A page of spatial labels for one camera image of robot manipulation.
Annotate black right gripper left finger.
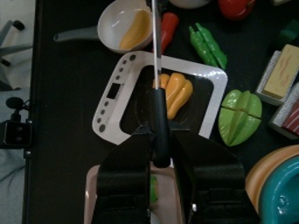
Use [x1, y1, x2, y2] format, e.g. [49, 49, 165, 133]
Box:
[92, 125, 156, 224]

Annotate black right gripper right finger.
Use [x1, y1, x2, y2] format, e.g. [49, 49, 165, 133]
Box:
[167, 120, 261, 224]

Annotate black-handled toy knife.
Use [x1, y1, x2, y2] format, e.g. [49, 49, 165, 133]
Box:
[149, 0, 172, 169]

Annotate small green toy piece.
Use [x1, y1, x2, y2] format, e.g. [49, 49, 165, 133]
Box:
[149, 174, 158, 205]

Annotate pink toy cutting board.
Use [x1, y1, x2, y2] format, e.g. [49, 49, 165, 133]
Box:
[82, 158, 185, 224]

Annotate tan toy plate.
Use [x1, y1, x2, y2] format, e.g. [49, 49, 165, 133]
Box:
[244, 144, 299, 212]

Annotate teal toy bowl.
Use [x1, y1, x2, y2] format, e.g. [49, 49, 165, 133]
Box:
[257, 155, 299, 224]

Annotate light green toy star fruit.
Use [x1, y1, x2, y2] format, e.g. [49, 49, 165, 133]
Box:
[217, 88, 264, 147]

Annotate red striped toy meat block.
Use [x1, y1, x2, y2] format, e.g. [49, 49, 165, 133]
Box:
[267, 82, 299, 140]

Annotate orange yellow toy pepper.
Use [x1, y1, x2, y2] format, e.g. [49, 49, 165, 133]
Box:
[152, 72, 193, 121]

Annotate black clamp with knob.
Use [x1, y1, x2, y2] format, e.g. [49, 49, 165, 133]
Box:
[0, 96, 33, 150]

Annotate green toy pea pods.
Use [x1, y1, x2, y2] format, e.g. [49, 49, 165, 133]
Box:
[188, 22, 229, 71]

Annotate yellow toy banana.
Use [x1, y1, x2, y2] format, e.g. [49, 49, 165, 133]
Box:
[117, 10, 152, 51]

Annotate white toy saucepan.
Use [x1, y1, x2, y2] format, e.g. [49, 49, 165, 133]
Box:
[52, 0, 154, 54]

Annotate red toy chili pepper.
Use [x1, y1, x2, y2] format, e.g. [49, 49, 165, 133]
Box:
[158, 11, 181, 55]

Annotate office chair base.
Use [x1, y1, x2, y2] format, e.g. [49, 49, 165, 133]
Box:
[0, 19, 33, 92]

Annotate dark green toy vegetable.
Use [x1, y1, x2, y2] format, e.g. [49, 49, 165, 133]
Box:
[276, 18, 299, 49]

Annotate red toy tomato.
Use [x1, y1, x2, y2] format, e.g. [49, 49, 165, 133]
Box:
[216, 0, 257, 21]

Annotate white toy bowl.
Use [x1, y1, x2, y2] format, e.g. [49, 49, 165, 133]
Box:
[167, 0, 213, 10]

